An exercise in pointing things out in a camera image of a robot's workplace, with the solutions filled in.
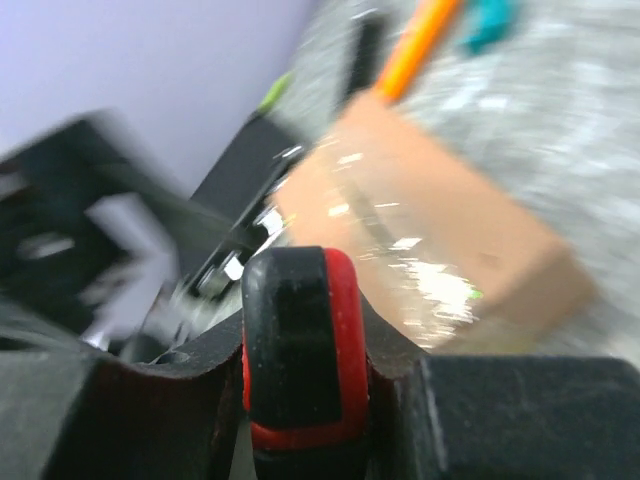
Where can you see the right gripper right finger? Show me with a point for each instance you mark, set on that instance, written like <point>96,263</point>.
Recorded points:
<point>497,417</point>

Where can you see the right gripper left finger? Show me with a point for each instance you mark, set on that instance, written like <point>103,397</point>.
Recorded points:
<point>85,414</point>

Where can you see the red black utility knife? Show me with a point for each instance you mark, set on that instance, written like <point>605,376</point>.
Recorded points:
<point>305,371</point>

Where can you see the brown cardboard express box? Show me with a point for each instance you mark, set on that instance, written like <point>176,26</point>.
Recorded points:
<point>441,253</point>

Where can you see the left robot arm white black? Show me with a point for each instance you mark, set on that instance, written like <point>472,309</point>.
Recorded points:
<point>59,263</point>

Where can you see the black speaker case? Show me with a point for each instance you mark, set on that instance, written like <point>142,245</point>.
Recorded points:
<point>238,186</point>

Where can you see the green plastic block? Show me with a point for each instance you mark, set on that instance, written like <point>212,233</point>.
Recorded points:
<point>274,93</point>

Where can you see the black microphone silver head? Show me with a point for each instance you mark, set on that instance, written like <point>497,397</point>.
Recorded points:
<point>369,30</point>

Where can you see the teal plastic block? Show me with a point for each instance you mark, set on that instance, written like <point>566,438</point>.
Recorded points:
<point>491,22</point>

